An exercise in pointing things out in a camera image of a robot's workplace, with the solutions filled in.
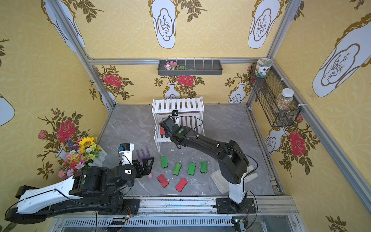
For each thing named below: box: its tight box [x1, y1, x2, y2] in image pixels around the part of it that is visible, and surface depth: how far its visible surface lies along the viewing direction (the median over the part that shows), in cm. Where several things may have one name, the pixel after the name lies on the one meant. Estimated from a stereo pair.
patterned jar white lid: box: [255, 57, 273, 78], surface depth 87 cm
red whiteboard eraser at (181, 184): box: [175, 177, 188, 193], surface depth 83 cm
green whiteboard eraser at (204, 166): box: [200, 160, 208, 174], surface depth 89 cm
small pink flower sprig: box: [164, 60, 189, 71], surface depth 89 cm
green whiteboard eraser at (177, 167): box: [172, 162, 183, 176], surface depth 87 cm
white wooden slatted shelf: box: [151, 96, 205, 153], surface depth 85 cm
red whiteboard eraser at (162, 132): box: [159, 126, 166, 139], surface depth 89 cm
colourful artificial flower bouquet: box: [57, 136, 101, 179], surface depth 77 cm
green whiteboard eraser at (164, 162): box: [160, 156, 169, 169], surface depth 91 cm
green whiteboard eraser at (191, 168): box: [187, 162, 197, 176], surface depth 87 cm
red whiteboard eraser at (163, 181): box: [157, 174, 170, 188], surface depth 83 cm
